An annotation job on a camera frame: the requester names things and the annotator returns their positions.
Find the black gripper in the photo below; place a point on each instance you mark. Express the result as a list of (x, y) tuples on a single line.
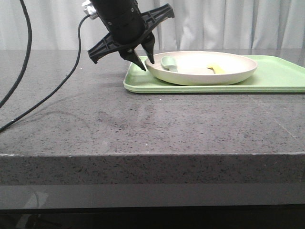
[(128, 28)]

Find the cream round plate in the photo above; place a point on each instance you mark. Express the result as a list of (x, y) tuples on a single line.
[(192, 68)]

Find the yellow plastic fork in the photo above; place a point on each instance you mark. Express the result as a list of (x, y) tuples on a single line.
[(216, 68)]

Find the pale green plastic spoon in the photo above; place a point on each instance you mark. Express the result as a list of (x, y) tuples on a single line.
[(169, 63)]

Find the white pleated curtain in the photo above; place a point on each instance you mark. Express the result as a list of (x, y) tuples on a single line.
[(198, 24)]

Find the light green plastic tray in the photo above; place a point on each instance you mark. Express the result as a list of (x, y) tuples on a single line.
[(273, 75)]

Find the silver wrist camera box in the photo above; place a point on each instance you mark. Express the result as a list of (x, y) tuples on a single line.
[(89, 9)]

